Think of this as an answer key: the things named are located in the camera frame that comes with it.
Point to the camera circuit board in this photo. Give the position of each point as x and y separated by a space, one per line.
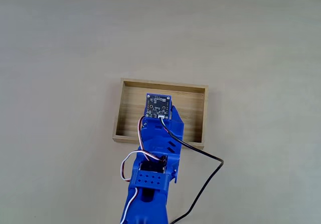
158 106

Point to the shallow wooden box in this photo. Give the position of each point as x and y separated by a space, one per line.
130 108

